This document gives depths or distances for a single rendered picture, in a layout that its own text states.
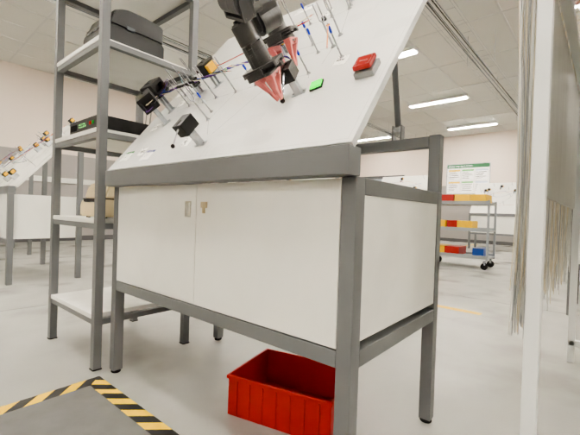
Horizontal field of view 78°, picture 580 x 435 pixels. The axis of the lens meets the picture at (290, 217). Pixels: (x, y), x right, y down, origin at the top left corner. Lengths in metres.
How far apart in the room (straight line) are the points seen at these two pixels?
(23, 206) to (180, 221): 2.85
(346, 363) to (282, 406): 0.48
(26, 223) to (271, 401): 3.16
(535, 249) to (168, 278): 1.10
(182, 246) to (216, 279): 0.20
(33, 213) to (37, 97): 4.94
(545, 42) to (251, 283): 0.92
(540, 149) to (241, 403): 1.16
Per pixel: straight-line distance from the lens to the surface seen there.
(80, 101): 8.97
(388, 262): 0.98
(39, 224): 4.06
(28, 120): 8.62
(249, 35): 0.96
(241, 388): 1.38
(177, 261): 1.30
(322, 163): 0.82
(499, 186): 10.35
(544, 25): 1.09
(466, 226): 5.84
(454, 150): 12.59
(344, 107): 0.93
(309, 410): 1.28
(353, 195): 0.81
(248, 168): 0.97
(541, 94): 1.03
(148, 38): 2.11
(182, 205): 1.28
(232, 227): 1.07
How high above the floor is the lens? 0.71
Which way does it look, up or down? 1 degrees down
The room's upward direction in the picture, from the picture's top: 2 degrees clockwise
